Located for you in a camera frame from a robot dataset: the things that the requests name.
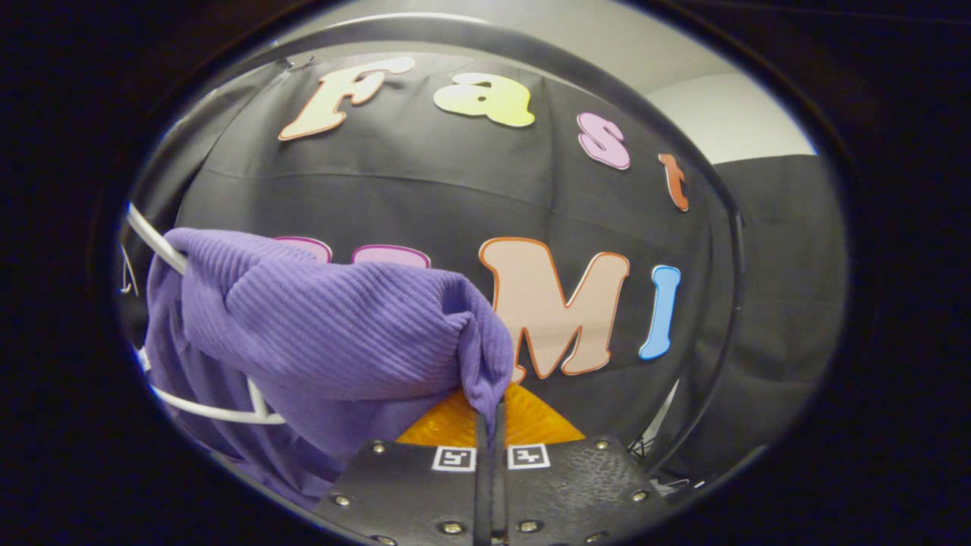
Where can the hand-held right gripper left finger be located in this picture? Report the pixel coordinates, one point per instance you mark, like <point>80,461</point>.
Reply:
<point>413,493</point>

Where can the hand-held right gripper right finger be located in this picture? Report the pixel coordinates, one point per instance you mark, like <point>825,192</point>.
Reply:
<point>576,485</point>

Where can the purple jacket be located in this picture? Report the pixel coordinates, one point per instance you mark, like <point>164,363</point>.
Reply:
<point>326,326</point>

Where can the black clothes rack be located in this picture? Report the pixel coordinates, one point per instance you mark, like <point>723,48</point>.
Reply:
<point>728,250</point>

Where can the white clothes hanger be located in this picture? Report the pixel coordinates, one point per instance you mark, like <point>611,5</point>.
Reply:
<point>163,249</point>

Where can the black backdrop cloth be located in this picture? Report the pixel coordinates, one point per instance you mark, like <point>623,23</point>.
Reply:
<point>425,174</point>

